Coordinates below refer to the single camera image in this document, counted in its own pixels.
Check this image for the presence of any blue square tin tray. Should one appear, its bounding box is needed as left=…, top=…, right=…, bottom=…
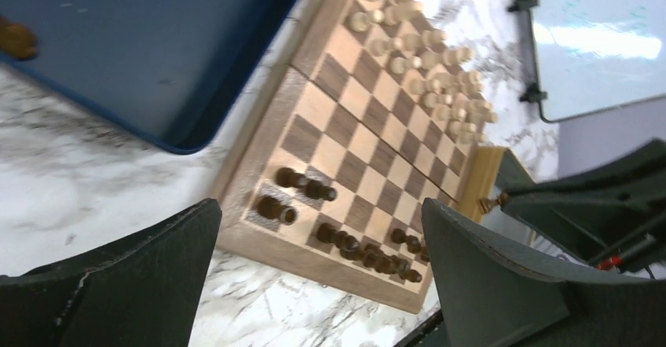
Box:
left=1, top=0, right=297, bottom=155

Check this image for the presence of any wooden chess board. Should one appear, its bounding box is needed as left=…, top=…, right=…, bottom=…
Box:
left=215, top=0, right=496, bottom=313

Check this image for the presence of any dark wooden pawn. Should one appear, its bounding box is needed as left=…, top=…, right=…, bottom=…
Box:
left=395, top=259, right=423, bottom=283
left=1, top=16, right=38, bottom=60

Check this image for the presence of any dark wooden knight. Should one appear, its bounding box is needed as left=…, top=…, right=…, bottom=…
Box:
left=477, top=192, right=510, bottom=215

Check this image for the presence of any light wooden chess piece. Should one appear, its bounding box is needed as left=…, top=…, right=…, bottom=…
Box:
left=347, top=11, right=373, bottom=32

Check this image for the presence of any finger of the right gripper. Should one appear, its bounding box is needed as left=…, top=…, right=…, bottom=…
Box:
left=499, top=139, right=665, bottom=272

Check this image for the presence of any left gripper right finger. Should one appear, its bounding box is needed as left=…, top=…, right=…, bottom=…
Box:
left=422, top=198, right=665, bottom=346

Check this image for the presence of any small whiteboard black frame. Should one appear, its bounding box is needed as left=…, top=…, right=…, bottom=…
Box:
left=507, top=0, right=665, bottom=123

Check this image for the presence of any dark chess piece on board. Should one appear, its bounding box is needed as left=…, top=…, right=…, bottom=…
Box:
left=361, top=249, right=397, bottom=275
left=338, top=235, right=360, bottom=261
left=275, top=167, right=309, bottom=188
left=304, top=179, right=338, bottom=202
left=256, top=196, right=298, bottom=225
left=317, top=223, right=348, bottom=249
left=390, top=228, right=423, bottom=254

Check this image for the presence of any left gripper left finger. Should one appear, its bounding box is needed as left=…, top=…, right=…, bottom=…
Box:
left=1, top=199, right=222, bottom=346

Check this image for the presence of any gold metal tin lid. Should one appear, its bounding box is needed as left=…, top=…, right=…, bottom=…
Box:
left=457, top=146, right=536, bottom=247

